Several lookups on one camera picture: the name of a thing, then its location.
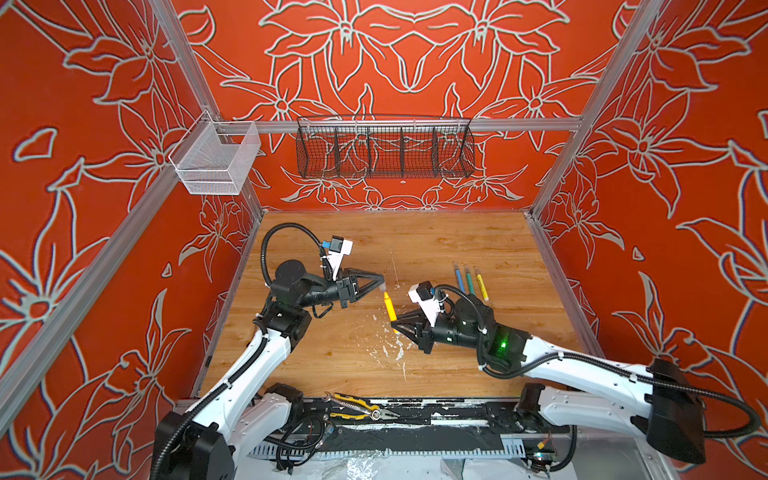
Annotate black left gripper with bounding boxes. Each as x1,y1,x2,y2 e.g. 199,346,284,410
297,269,381,312

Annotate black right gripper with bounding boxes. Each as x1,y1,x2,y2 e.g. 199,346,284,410
390,307,488,356

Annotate orange pen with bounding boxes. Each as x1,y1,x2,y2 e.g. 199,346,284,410
383,291,398,330

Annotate blue pen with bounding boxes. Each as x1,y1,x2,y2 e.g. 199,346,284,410
453,262,467,293

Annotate green pen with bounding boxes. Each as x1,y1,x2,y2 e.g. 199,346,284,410
464,264,476,295

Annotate yellow pen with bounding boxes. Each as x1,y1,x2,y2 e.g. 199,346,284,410
474,268,490,301

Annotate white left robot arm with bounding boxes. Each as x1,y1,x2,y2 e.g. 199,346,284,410
149,222,384,479

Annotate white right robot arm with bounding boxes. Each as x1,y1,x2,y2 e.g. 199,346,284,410
384,282,762,464

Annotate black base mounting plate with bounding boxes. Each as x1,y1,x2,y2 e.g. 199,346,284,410
301,397,570,435

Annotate white mesh basket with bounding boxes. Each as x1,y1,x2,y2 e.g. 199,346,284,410
169,110,262,196

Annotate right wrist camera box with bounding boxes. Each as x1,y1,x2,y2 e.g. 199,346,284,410
408,281,445,328

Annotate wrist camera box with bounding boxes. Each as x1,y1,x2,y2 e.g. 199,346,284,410
321,236,354,281
408,281,445,328

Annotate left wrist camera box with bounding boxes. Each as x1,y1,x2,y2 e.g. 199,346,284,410
321,236,354,281

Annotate yellow handled pliers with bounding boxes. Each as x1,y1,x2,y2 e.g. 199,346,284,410
324,392,400,422

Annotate black wire basket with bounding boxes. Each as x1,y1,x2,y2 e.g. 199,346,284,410
295,115,477,180

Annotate white slotted cable duct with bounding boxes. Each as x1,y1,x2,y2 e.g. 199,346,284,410
248,439,529,462

